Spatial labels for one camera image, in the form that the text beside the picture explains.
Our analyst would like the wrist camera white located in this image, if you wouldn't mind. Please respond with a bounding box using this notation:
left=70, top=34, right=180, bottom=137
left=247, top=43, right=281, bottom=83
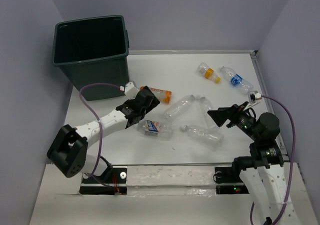
left=244, top=91, right=262, bottom=111
left=119, top=81, right=140, bottom=99

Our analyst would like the clear bottle blue white label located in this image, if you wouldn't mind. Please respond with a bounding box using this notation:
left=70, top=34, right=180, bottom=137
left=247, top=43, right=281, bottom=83
left=137, top=119, right=174, bottom=140

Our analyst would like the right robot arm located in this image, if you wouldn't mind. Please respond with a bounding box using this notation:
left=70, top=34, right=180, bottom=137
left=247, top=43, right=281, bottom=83
left=207, top=102, right=284, bottom=184

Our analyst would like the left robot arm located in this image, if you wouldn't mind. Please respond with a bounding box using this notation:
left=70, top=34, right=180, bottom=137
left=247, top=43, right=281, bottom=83
left=47, top=86, right=160, bottom=183

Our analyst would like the dark green plastic bin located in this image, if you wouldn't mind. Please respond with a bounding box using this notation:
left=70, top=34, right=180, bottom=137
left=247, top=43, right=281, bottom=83
left=52, top=15, right=130, bottom=101

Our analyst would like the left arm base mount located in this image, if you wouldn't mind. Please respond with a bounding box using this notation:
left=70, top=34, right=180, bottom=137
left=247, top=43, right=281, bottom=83
left=79, top=165, right=128, bottom=196

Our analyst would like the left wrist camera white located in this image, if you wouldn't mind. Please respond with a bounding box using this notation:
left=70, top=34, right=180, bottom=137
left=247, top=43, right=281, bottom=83
left=119, top=81, right=140, bottom=99

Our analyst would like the clear unlabelled bottle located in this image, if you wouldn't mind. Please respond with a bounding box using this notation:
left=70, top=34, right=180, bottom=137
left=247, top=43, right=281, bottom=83
left=196, top=95, right=219, bottom=131
left=180, top=124, right=224, bottom=147
left=164, top=94, right=196, bottom=122

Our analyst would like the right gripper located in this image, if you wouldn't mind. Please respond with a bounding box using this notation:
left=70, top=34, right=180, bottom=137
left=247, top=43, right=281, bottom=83
left=206, top=100, right=260, bottom=141

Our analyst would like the clear unlabelled bottle front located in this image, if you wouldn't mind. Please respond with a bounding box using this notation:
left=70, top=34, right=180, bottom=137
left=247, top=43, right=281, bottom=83
left=180, top=124, right=224, bottom=147

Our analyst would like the small bottle yellow cap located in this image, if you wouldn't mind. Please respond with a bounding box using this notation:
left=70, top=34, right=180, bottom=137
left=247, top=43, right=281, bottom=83
left=197, top=62, right=221, bottom=84

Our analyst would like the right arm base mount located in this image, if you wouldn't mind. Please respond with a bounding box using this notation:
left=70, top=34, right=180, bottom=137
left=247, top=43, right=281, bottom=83
left=212, top=166, right=249, bottom=195

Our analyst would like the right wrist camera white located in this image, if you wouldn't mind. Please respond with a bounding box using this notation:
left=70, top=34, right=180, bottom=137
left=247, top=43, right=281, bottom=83
left=244, top=91, right=262, bottom=111

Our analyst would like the orange drink bottle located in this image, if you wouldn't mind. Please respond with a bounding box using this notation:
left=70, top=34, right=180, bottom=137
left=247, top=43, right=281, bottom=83
left=149, top=87, right=172, bottom=104

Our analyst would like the white foam strip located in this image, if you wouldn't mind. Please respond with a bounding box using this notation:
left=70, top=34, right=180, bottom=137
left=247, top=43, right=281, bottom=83
left=126, top=164, right=216, bottom=197

